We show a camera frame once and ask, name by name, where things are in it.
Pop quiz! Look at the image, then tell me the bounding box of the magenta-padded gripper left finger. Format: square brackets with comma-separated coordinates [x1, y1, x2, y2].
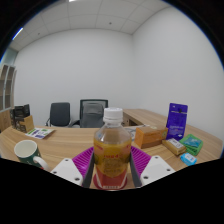
[50, 146, 95, 189]

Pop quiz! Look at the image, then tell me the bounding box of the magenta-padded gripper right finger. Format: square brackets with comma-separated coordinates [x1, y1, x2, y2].
[129, 145, 176, 189]

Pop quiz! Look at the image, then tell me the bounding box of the amber drink bottle white cap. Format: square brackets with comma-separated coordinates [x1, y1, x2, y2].
[93, 106, 133, 192]

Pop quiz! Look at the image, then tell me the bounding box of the small beige box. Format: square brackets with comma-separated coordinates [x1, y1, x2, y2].
[161, 137, 187, 156]

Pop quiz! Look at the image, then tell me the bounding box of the orange cardboard box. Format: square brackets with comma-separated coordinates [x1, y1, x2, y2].
[134, 125, 169, 149]

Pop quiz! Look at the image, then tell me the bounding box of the small light blue packet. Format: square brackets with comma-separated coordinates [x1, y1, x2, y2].
[180, 152, 198, 167]

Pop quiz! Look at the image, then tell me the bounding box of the green christmas mug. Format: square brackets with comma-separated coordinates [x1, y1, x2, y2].
[13, 139, 50, 171]

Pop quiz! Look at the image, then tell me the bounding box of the green flat packet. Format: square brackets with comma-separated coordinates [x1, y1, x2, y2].
[179, 133, 204, 157]

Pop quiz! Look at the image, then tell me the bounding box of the white printed pamphlet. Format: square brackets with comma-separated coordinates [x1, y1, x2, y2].
[25, 127, 55, 140]

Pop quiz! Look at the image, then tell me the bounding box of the purple upright box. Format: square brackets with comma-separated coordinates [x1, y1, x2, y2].
[165, 102, 189, 141]

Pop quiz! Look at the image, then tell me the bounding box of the wooden side desk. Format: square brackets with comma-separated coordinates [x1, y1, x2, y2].
[121, 108, 169, 128]

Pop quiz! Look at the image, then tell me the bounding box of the dark office chair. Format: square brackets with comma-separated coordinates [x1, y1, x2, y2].
[45, 102, 72, 128]

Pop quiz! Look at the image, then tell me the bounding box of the grey mesh office chair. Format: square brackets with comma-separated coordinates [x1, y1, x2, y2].
[68, 98, 109, 129]

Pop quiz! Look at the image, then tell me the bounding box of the wooden glass-door cabinet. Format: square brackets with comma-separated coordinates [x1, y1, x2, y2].
[0, 64, 18, 133]

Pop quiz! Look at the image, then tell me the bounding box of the rectangular ceiling light panel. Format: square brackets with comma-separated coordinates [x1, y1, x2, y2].
[12, 27, 24, 41]

